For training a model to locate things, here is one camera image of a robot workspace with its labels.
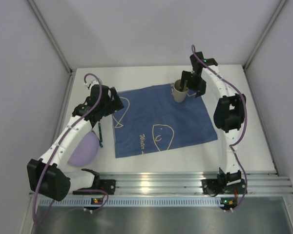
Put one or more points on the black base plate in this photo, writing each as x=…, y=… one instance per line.
x=107, y=185
x=212, y=187

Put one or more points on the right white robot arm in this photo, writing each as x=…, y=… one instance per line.
x=230, y=115

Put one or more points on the spoon with teal handle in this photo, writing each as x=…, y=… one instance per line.
x=100, y=132

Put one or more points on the fork with teal handle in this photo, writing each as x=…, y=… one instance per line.
x=100, y=144

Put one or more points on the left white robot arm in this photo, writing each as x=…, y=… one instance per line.
x=46, y=174

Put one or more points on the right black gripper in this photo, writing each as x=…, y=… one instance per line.
x=194, y=81

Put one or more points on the perforated cable tray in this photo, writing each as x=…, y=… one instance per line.
x=114, y=201

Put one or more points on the aluminium mounting rail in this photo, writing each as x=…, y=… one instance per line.
x=152, y=184

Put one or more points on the blue fish placemat cloth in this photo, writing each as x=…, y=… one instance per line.
x=152, y=121

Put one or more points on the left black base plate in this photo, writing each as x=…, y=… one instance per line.
x=107, y=185

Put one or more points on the beige paper cup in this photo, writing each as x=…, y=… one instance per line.
x=179, y=96

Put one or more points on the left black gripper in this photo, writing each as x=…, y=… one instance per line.
x=115, y=100

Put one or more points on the purple plate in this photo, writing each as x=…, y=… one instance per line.
x=84, y=151

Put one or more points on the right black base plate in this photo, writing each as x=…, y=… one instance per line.
x=212, y=187

